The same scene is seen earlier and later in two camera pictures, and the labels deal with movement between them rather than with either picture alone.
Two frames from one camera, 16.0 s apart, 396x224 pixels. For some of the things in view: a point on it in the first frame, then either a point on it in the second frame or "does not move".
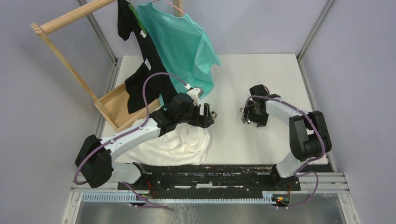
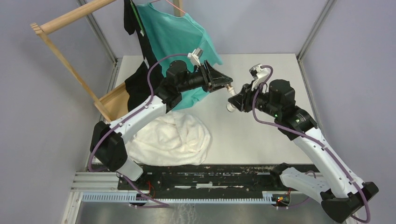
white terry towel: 187,145 does not move
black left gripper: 205,120 → 212,77
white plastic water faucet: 243,119 → 230,108
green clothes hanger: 131,7 does not move
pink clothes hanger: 171,3 does not move
